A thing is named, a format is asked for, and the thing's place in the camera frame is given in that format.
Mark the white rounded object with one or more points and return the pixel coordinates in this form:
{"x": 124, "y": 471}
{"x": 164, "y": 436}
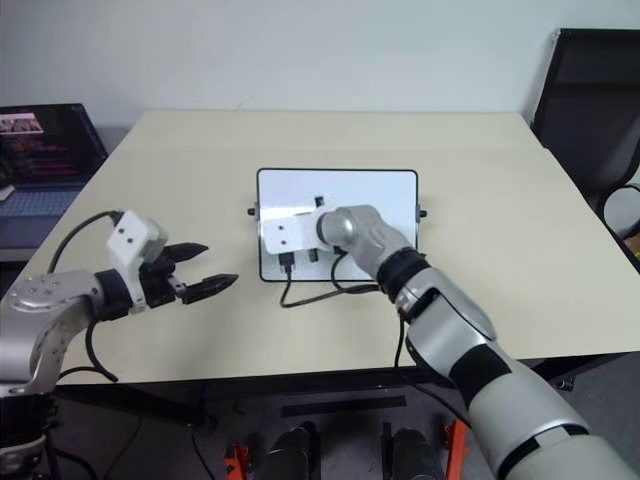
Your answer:
{"x": 622, "y": 210}

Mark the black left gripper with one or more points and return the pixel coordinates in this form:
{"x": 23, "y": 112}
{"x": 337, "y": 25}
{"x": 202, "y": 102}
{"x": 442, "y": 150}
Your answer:
{"x": 157, "y": 287}

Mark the brown cardboard box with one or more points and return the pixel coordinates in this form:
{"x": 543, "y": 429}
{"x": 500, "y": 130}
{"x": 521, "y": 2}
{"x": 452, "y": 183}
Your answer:
{"x": 635, "y": 255}

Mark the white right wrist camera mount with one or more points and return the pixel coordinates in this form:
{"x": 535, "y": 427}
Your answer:
{"x": 287, "y": 232}

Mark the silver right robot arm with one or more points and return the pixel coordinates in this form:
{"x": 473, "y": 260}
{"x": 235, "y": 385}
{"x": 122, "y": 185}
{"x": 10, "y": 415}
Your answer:
{"x": 500, "y": 400}

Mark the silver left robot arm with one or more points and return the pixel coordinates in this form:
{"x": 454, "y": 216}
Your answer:
{"x": 50, "y": 310}

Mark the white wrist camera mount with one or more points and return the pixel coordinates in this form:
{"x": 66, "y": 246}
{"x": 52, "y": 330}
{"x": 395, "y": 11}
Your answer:
{"x": 131, "y": 238}
{"x": 287, "y": 232}

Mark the orange metal stand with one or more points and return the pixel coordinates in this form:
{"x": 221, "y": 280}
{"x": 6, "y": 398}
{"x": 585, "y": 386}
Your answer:
{"x": 234, "y": 462}
{"x": 456, "y": 450}

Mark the flat black bar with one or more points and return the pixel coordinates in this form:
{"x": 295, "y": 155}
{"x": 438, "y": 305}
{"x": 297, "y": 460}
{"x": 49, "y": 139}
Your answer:
{"x": 345, "y": 406}

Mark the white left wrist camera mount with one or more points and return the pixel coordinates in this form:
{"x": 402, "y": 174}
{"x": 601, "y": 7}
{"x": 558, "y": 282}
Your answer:
{"x": 131, "y": 238}

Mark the black table frame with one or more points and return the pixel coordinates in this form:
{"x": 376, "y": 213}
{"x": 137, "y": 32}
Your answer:
{"x": 150, "y": 400}

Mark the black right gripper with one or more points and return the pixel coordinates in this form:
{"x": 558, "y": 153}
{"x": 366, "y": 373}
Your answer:
{"x": 313, "y": 256}

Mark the dark rounded shape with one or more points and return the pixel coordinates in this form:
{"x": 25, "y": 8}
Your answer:
{"x": 415, "y": 452}
{"x": 292, "y": 452}

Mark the black framed whiteboard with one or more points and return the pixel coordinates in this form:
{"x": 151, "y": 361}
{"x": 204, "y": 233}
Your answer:
{"x": 350, "y": 192}

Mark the open dark laptop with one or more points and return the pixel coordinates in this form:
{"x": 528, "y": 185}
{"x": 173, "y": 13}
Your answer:
{"x": 40, "y": 150}

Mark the black mesh office chair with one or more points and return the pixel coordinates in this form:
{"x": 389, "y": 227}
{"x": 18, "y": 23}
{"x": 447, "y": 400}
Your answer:
{"x": 585, "y": 110}

